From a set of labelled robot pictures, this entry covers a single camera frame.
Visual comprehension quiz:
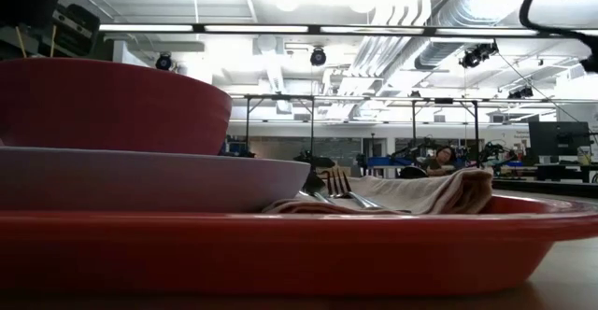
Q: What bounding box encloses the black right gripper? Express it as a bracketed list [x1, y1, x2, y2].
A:
[581, 36, 598, 74]

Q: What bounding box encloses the beige cloth napkin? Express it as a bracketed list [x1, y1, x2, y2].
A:
[261, 166, 495, 216]

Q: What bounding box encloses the fork with teal handle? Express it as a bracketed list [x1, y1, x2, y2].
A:
[321, 169, 384, 211]

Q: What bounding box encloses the lavender plate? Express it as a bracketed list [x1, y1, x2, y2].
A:
[0, 146, 312, 214]

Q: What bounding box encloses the magenta bowl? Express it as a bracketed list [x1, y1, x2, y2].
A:
[0, 57, 234, 156]

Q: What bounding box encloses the red plastic tray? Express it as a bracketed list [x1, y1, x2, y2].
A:
[0, 192, 598, 298]

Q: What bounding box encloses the black ceiling spotlight cluster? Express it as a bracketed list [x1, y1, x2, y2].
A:
[507, 84, 534, 100]
[459, 40, 500, 69]

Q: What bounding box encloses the dark computer monitor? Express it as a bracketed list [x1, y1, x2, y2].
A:
[528, 121, 591, 157]

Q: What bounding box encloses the person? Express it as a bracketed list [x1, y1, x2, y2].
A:
[422, 145, 459, 176]

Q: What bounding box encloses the blue bin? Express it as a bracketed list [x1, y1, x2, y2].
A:
[366, 155, 403, 170]

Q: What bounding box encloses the black aluminium table frame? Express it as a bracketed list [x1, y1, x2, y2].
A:
[492, 177, 598, 200]

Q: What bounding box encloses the black workstation frame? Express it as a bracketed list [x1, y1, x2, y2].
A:
[232, 93, 317, 158]
[410, 97, 481, 162]

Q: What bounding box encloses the silver ventilation duct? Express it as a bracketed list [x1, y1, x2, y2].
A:
[413, 0, 520, 71]

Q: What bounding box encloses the black rail with light strips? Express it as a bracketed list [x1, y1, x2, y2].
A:
[97, 22, 598, 38]

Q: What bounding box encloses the yellow cable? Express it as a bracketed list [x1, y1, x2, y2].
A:
[15, 24, 57, 59]

